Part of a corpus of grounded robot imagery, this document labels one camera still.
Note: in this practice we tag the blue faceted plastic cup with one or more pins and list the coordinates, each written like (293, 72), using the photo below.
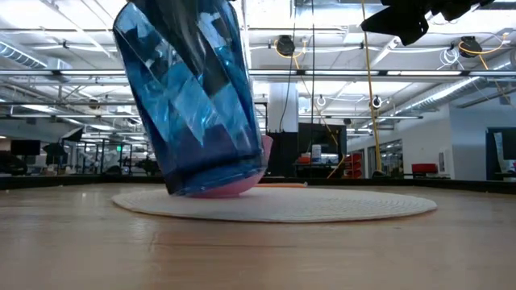
(193, 113)

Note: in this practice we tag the red storage bin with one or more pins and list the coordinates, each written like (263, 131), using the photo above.
(424, 168)

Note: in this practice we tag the dark framed screen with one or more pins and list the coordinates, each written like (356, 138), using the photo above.
(502, 153)

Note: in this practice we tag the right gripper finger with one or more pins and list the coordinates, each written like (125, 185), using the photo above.
(399, 20)

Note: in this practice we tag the pink plastic bowl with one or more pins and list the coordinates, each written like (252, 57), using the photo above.
(242, 187)

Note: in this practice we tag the white round plate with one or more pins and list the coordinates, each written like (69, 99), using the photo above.
(302, 205)

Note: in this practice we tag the red drawer shelf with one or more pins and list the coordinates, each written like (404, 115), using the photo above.
(354, 166)

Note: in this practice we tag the black monitor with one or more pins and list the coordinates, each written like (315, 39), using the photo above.
(25, 147)

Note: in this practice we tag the white concrete pillar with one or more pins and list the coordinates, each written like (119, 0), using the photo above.
(282, 106)

